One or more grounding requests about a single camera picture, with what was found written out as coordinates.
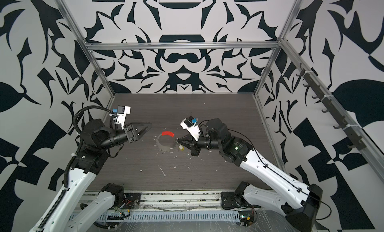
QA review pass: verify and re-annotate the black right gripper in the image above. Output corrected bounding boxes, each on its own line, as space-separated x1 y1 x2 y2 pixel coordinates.
178 132 225 157

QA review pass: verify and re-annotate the red handled wire keyring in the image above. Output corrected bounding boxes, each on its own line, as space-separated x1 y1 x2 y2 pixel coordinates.
153 131 178 154

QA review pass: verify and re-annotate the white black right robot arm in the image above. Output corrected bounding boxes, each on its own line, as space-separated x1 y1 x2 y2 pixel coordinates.
178 117 323 232

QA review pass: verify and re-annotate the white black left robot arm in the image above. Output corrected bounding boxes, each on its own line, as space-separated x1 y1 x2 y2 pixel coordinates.
31 105 152 232

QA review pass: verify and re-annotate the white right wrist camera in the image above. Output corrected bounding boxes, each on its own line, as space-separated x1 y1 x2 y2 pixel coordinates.
180 116 201 141

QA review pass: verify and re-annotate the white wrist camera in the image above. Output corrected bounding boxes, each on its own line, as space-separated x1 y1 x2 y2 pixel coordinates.
180 116 201 141
109 105 131 130

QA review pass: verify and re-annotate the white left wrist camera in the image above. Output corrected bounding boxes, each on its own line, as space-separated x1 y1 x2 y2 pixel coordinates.
109 105 131 130

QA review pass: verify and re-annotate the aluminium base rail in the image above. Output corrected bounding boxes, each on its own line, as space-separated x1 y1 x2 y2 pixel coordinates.
74 189 308 211

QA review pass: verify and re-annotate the white slotted cable duct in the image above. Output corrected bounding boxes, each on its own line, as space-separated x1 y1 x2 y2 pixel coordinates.
96 211 240 223

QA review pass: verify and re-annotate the black wall hook rack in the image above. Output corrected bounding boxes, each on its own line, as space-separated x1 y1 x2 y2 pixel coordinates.
297 68 367 151

